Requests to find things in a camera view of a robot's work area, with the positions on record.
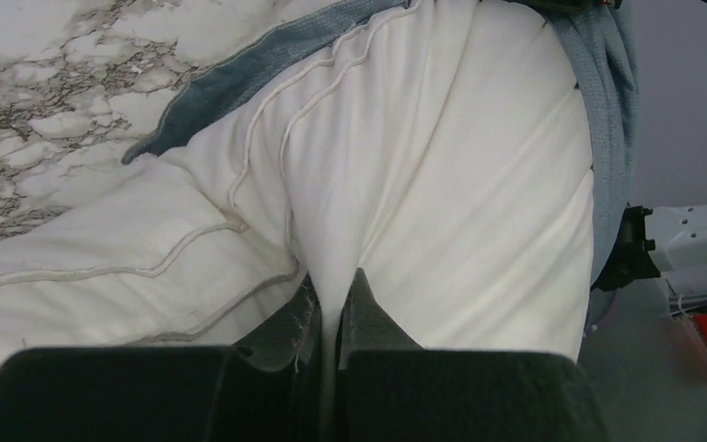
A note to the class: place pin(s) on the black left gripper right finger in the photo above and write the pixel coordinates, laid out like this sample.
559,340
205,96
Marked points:
389,388

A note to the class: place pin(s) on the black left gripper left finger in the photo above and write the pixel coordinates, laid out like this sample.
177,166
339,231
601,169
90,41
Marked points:
264,387

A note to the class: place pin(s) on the white pillow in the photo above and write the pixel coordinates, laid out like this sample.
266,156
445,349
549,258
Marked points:
443,148

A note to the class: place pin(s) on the blue pillowcase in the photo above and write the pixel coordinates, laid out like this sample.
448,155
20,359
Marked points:
597,42

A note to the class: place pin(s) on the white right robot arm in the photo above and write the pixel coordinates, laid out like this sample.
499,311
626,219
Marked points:
652,241

